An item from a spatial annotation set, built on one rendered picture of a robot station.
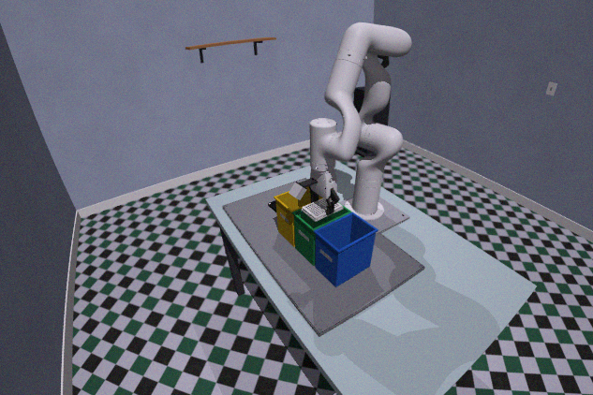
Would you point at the blue open-top bin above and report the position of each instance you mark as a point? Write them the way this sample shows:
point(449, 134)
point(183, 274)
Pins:
point(335, 259)

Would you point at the green open-top bin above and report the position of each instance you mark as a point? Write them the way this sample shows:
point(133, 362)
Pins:
point(305, 238)

